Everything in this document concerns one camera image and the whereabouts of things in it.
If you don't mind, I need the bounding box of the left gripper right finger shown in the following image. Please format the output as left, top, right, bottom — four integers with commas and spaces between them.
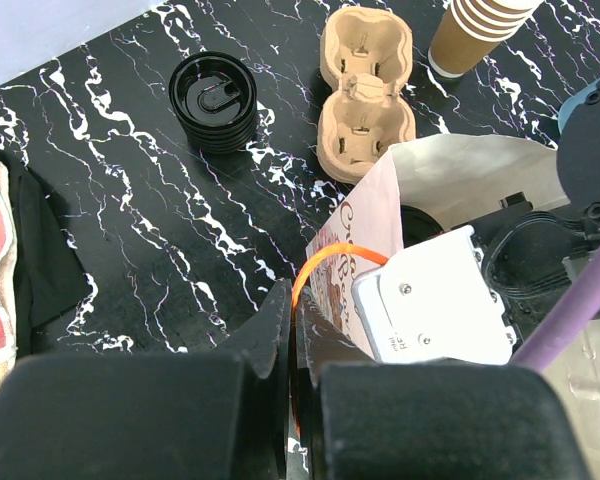
294, 291, 590, 479

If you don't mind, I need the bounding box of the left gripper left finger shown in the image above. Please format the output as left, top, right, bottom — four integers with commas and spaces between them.
0, 280, 291, 479

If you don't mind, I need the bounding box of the paper takeout bag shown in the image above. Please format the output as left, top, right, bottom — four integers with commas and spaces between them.
292, 134, 567, 361

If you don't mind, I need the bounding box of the black coffee cup lid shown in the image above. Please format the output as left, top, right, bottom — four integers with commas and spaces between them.
400, 205, 444, 248

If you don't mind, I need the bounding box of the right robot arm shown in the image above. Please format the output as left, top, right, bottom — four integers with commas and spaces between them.
471, 78, 600, 348

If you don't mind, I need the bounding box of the black coffee lid stack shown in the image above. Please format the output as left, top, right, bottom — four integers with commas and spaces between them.
168, 51, 258, 155

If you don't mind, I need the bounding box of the paper cup stack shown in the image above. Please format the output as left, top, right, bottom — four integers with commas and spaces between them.
428, 0, 541, 79

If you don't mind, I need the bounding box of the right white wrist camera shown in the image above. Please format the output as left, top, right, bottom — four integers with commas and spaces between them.
352, 225, 517, 365

